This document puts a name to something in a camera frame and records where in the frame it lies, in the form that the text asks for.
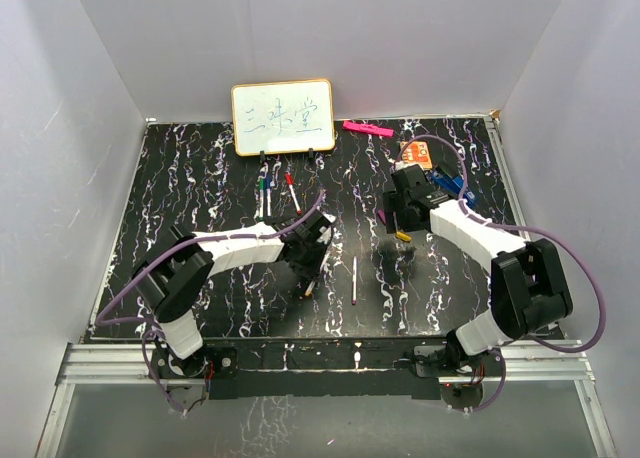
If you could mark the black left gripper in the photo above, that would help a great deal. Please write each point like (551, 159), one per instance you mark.
(309, 272)

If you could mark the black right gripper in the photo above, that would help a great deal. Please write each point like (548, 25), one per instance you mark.
(394, 219)

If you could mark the red whiteboard pen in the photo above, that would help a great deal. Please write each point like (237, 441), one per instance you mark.
(294, 199)

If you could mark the blue whiteboard pen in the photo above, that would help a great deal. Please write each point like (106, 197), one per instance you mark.
(267, 203)

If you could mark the green whiteboard pen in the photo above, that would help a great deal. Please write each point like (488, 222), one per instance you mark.
(261, 209)

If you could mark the yellow whiteboard pen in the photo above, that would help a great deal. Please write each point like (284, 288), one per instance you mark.
(310, 288)

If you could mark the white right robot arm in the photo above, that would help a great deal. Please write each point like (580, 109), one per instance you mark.
(528, 287)

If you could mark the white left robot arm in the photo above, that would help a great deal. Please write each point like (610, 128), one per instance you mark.
(177, 267)

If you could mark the purple pen cap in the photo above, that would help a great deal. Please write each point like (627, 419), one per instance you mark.
(382, 217)

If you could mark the yellow pen cap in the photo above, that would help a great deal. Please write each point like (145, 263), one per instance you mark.
(403, 236)

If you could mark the purple whiteboard pen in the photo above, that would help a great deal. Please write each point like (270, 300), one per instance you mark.
(354, 279)

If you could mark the blue stapler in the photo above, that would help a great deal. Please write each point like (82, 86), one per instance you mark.
(452, 183)

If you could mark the small yellow-framed whiteboard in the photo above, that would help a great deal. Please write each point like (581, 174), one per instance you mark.
(283, 117)

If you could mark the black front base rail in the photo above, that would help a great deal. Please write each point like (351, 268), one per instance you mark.
(227, 369)

